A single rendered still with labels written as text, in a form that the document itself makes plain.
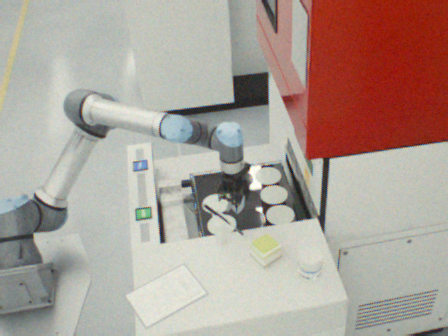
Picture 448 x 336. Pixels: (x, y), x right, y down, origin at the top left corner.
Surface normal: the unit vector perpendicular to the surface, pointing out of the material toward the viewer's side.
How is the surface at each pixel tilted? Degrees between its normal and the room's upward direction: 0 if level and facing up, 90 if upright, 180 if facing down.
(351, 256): 90
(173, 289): 0
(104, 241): 0
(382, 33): 90
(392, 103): 90
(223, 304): 0
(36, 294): 90
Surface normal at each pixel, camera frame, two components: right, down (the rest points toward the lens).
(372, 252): 0.23, 0.65
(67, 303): 0.01, -0.74
